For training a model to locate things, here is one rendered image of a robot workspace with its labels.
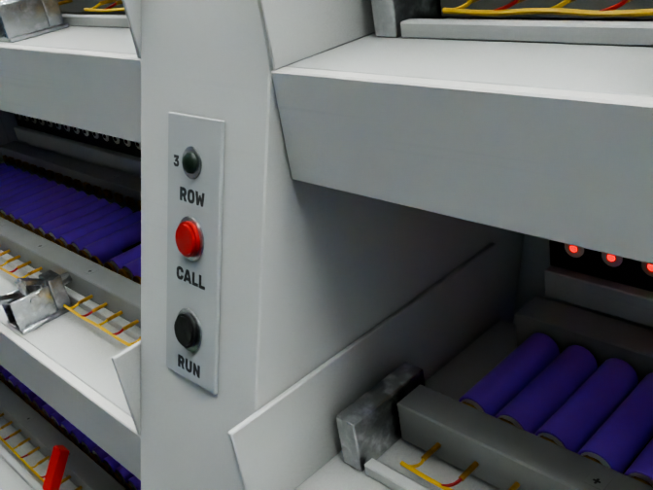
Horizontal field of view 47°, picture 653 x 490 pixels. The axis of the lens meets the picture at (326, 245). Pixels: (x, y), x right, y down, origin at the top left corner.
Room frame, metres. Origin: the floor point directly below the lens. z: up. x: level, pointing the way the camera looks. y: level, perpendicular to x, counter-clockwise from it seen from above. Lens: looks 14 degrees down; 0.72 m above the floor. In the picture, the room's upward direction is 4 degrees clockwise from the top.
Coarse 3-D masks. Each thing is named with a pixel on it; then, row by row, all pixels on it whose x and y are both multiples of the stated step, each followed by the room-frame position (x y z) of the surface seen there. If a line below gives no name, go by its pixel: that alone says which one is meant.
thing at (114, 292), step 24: (0, 240) 0.61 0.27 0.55; (24, 240) 0.59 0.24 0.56; (48, 240) 0.58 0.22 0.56; (24, 264) 0.57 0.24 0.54; (48, 264) 0.55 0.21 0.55; (72, 264) 0.53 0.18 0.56; (96, 264) 0.52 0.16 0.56; (72, 288) 0.53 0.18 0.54; (96, 288) 0.49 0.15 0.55; (120, 288) 0.48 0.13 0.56; (72, 312) 0.49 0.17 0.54; (120, 312) 0.47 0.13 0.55
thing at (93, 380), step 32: (0, 128) 0.91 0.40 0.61; (0, 160) 0.90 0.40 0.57; (96, 160) 0.75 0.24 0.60; (128, 160) 0.70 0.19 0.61; (0, 288) 0.56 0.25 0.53; (0, 320) 0.51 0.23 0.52; (64, 320) 0.50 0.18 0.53; (96, 320) 0.49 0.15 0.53; (0, 352) 0.52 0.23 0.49; (32, 352) 0.46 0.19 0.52; (64, 352) 0.45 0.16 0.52; (96, 352) 0.45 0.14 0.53; (128, 352) 0.36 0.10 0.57; (32, 384) 0.48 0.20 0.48; (64, 384) 0.43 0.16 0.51; (96, 384) 0.41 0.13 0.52; (128, 384) 0.36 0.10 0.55; (64, 416) 0.45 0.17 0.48; (96, 416) 0.40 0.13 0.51; (128, 416) 0.38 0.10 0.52; (128, 448) 0.38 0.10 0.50
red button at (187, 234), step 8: (184, 224) 0.33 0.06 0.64; (192, 224) 0.32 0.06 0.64; (176, 232) 0.33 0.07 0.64; (184, 232) 0.32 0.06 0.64; (192, 232) 0.32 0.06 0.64; (176, 240) 0.33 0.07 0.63; (184, 240) 0.32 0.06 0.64; (192, 240) 0.32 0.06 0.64; (184, 248) 0.32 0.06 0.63; (192, 248) 0.32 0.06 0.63; (192, 256) 0.32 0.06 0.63
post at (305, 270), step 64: (192, 0) 0.33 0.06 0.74; (256, 0) 0.30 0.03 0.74; (192, 64) 0.33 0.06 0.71; (256, 64) 0.30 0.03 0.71; (256, 128) 0.30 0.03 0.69; (256, 192) 0.30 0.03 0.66; (320, 192) 0.32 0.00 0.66; (256, 256) 0.30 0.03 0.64; (320, 256) 0.32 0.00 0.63; (384, 256) 0.35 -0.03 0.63; (448, 256) 0.38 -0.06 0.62; (512, 256) 0.43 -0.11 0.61; (256, 320) 0.30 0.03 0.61; (320, 320) 0.32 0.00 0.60; (512, 320) 0.43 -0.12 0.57; (192, 384) 0.33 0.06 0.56; (256, 384) 0.29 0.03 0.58; (192, 448) 0.33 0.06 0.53
